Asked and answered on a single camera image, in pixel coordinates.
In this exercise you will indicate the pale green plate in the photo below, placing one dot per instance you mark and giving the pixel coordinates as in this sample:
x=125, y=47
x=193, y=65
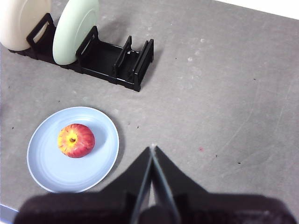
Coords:
x=72, y=30

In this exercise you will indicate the black plate rack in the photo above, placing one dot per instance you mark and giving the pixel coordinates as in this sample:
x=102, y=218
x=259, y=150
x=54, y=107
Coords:
x=102, y=58

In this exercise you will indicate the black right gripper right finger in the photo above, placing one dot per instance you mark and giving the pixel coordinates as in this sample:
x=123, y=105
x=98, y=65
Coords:
x=210, y=207

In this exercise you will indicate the cream plate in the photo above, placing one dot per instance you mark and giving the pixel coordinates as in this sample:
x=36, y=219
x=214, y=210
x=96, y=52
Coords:
x=21, y=25

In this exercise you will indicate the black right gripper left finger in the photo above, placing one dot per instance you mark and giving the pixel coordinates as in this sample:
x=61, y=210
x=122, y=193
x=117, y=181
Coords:
x=93, y=207

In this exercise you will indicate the red yellow apple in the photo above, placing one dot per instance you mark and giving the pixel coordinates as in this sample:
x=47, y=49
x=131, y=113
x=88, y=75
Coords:
x=77, y=141

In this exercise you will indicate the blue plate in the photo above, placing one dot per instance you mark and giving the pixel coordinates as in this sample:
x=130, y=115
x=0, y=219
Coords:
x=58, y=170

